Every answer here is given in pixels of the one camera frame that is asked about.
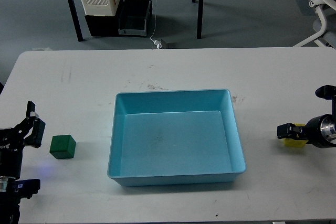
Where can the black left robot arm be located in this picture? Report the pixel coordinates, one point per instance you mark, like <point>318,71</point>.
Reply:
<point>9,204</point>

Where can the yellow wooden cube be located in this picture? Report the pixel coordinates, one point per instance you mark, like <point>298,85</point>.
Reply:
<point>294,140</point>

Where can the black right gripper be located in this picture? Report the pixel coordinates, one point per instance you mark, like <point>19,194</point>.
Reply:
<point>320,131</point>

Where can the light blue plastic tray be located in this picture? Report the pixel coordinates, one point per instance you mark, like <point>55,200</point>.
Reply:
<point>175,137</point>

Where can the black table leg left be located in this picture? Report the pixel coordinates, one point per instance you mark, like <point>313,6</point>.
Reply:
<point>75,20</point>

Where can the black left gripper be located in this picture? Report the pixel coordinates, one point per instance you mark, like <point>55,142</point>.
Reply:
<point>29,133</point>

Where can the dark grey open bin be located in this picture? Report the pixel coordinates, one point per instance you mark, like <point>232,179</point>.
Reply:
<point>134,17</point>

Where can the black table leg right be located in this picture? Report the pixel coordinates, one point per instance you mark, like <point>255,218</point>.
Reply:
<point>199,19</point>

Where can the black storage box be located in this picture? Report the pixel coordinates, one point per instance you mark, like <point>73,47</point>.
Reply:
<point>105,26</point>

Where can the white office chair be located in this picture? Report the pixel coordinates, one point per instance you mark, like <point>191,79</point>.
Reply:
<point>324,26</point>

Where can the white power adapter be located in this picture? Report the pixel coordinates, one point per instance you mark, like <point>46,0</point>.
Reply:
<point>160,44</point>

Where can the green wooden cube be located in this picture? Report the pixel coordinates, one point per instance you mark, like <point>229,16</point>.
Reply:
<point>62,147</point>

